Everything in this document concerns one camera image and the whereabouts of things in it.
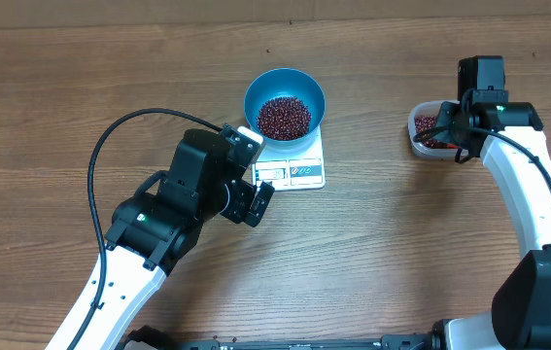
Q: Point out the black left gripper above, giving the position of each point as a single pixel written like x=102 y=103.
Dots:
x=239 y=211

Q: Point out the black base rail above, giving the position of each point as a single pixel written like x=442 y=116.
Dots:
x=153 y=339

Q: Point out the red beans in bowl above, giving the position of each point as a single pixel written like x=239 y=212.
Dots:
x=284 y=119

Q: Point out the blue metal bowl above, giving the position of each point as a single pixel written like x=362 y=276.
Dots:
x=282 y=82

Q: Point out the white digital kitchen scale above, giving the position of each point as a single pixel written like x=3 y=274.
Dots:
x=292 y=167

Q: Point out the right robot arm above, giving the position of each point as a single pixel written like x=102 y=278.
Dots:
x=508 y=137

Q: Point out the clear plastic container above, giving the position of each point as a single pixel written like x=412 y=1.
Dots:
x=418 y=149

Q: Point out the orange scoop with blue handle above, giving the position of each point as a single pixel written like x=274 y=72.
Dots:
x=449 y=146

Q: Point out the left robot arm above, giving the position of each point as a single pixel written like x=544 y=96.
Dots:
x=158 y=225

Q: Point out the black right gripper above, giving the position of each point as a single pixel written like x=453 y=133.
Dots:
x=448 y=117

